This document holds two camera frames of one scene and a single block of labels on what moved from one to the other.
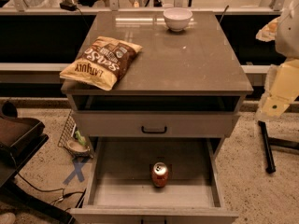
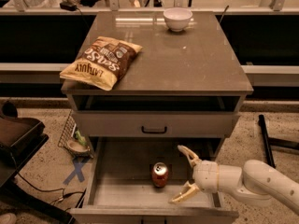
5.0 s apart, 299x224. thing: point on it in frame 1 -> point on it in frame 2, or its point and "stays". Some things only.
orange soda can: (160, 175) stays
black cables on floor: (64, 195) stays
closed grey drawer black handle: (155, 124) stays
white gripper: (288, 35) -> (206, 175)
